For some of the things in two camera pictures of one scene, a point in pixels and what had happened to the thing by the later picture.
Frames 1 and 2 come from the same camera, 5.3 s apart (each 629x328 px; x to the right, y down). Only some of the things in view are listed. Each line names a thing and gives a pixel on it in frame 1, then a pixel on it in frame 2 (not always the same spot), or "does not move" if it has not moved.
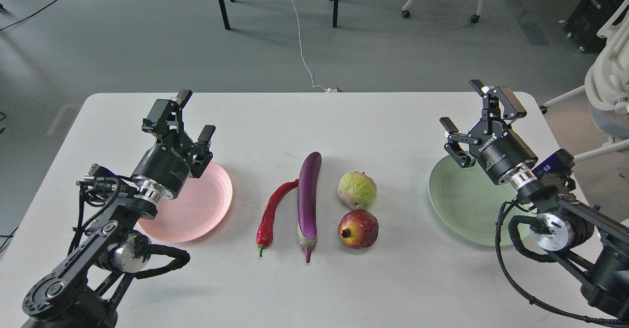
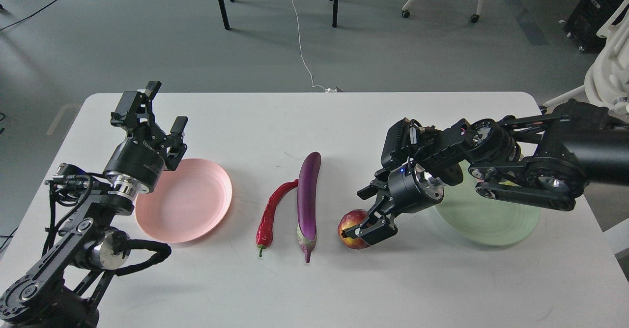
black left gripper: x=167 y=161 → x=135 y=164
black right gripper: x=500 y=151 → x=411 y=188
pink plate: x=196 y=212 does not move
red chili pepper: x=264 y=234 does not move
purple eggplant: x=308 y=177 does not move
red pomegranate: x=358 y=228 does not move
